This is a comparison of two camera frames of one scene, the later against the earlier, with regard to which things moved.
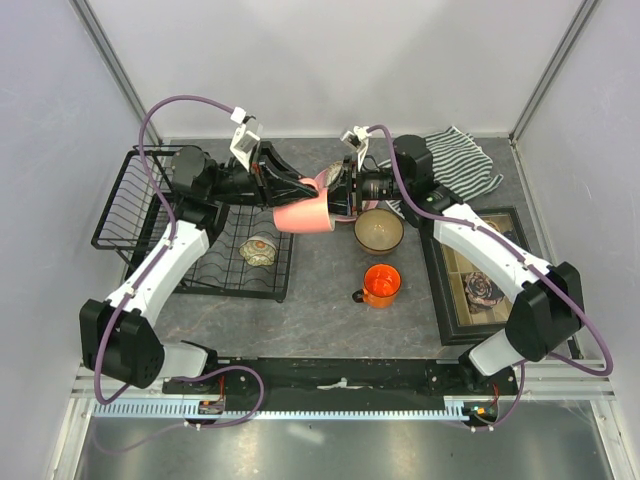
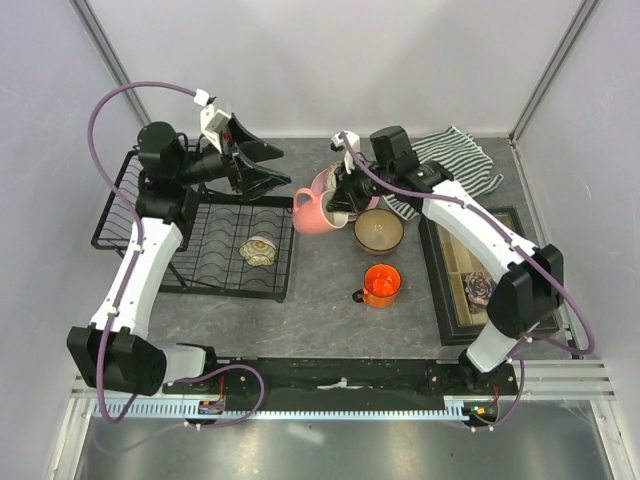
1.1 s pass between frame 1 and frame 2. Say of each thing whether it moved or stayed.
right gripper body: stayed
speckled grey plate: stayed
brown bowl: stayed
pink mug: moved
